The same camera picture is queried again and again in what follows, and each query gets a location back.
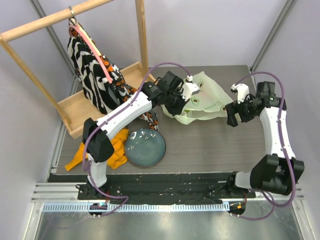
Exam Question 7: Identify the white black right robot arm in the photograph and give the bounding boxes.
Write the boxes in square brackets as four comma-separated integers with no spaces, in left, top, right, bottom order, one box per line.
[225,81,305,198]

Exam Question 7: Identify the light green plastic bag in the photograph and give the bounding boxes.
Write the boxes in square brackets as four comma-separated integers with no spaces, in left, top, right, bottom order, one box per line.
[161,71,233,125]

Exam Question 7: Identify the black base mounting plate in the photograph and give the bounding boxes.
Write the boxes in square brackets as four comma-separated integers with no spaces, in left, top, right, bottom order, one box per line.
[76,172,256,205]

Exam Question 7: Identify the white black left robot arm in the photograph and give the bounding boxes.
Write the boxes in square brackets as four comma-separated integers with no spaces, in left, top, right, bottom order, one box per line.
[82,71,200,200]

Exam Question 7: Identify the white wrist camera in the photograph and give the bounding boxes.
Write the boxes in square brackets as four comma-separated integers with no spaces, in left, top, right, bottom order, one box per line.
[230,83,250,104]
[182,75,200,101]

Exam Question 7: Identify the orange black patterned garment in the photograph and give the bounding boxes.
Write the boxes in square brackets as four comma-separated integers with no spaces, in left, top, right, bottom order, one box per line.
[68,21,161,132]

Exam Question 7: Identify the black white zebra garment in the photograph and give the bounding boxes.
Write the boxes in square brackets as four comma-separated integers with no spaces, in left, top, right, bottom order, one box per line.
[66,37,126,116]

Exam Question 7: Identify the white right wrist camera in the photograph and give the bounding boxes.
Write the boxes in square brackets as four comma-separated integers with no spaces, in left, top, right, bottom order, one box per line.
[230,83,250,104]

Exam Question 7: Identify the blue ceramic plate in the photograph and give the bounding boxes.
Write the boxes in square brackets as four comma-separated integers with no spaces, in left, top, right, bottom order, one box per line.
[124,128,167,168]

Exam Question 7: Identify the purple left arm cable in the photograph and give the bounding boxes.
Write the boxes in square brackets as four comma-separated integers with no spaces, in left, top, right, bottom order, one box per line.
[81,62,193,217]

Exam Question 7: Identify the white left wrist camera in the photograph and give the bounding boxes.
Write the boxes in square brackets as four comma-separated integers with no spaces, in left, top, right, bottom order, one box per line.
[182,75,200,101]

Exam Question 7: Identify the wooden clothes rack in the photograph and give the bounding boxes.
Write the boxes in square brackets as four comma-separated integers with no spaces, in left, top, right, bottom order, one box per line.
[0,0,156,139]

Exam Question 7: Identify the orange cloth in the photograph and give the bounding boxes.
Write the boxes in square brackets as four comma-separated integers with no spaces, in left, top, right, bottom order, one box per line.
[64,128,130,172]

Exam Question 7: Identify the pink clothes hanger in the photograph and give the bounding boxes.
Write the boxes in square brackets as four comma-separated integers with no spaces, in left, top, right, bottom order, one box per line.
[69,17,113,84]

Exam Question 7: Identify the white slotted cable duct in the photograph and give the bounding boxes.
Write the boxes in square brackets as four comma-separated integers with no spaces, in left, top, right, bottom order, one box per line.
[42,201,230,213]

